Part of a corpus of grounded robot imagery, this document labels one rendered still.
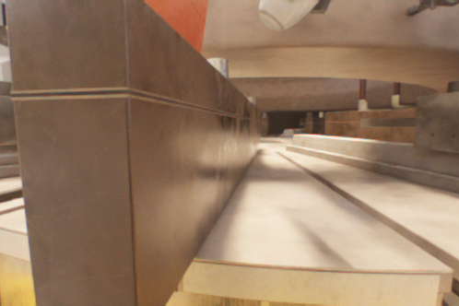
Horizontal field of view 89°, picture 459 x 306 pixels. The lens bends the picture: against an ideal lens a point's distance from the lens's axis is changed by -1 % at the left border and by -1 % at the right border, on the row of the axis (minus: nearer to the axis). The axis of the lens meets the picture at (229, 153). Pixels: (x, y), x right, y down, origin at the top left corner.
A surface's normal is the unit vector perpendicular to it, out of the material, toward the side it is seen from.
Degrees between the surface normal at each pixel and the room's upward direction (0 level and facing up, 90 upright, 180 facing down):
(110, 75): 90
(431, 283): 90
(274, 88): 90
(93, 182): 90
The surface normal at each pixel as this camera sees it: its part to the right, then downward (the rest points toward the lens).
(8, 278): -0.34, 0.11
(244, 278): -0.13, 0.12
